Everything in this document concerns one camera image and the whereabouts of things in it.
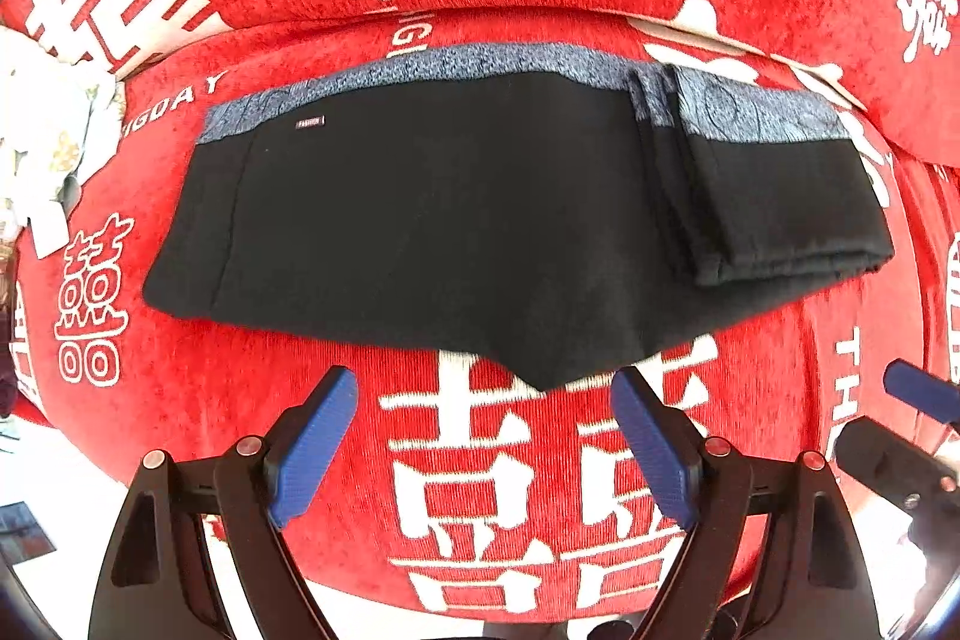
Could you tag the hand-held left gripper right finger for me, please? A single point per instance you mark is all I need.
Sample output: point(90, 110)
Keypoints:
point(652, 445)

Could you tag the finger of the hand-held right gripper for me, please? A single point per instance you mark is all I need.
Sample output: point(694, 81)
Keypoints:
point(922, 394)
point(885, 460)

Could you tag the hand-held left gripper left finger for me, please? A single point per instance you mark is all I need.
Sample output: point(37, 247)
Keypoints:
point(315, 452)

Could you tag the black pants with blue trim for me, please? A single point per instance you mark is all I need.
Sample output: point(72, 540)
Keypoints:
point(450, 235)

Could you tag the red printed blanket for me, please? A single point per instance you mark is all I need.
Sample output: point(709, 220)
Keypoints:
point(247, 400)

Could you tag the dark flat object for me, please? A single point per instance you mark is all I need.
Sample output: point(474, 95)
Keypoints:
point(22, 531)

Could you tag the dark purple cloth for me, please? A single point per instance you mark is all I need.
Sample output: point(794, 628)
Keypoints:
point(6, 385)

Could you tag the white floral cloth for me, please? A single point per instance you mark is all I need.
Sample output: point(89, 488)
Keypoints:
point(45, 108)

